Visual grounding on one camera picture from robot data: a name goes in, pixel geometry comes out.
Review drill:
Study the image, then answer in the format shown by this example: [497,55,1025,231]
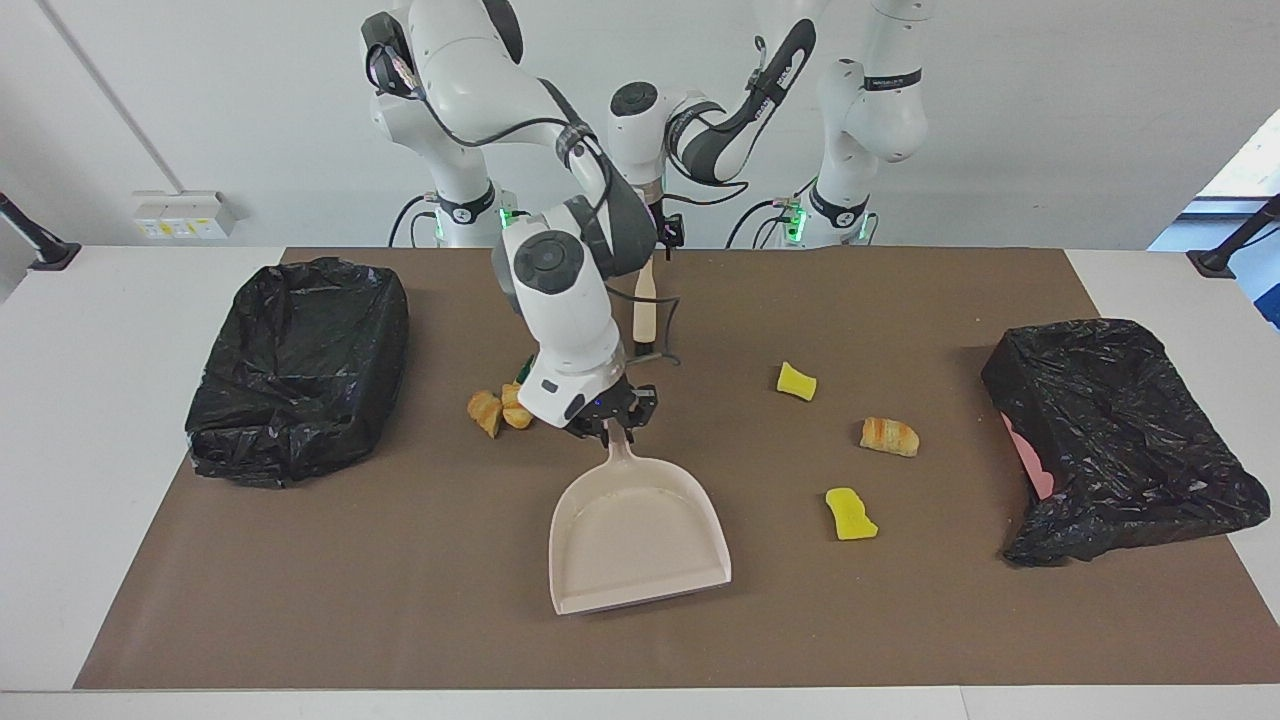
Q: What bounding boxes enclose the beige hand brush black bristles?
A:
[632,255,661,361]

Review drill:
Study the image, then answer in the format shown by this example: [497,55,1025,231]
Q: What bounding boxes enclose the beige plastic dustpan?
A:
[548,425,732,616]

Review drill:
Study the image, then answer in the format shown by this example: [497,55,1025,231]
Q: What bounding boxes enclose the wavy yellow sponge piece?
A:
[826,487,879,542]

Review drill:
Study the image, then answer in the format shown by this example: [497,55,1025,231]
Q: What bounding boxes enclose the long toy croissant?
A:
[860,416,920,459]

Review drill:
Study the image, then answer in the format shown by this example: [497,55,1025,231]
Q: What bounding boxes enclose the black trash bag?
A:
[980,318,1271,568]
[184,256,411,489]

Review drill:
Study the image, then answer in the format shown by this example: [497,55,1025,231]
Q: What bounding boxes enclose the pink plastic bin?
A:
[1003,415,1056,501]

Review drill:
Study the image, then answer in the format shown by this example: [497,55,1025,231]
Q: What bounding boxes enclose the brown table mat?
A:
[73,247,1280,691]

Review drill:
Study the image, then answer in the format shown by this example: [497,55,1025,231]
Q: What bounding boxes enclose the black clamp stand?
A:
[1187,195,1280,279]
[0,192,83,273]

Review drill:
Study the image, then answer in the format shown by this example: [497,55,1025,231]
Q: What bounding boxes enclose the bright window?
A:
[1148,80,1280,331]

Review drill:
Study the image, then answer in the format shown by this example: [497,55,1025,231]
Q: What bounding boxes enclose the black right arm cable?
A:
[365,40,683,366]

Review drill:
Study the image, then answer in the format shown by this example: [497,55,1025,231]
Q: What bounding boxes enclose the black left base cable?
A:
[727,178,816,249]

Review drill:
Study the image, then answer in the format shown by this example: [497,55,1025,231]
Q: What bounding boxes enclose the black base cable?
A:
[388,195,441,248]
[727,178,816,249]

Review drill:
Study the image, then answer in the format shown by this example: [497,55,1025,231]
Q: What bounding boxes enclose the black right base cable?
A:
[388,195,441,248]

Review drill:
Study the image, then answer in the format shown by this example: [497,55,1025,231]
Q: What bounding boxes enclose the white wall socket box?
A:
[131,190,238,241]

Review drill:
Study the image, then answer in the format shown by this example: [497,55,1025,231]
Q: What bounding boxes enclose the white wall cable duct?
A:
[38,0,186,193]

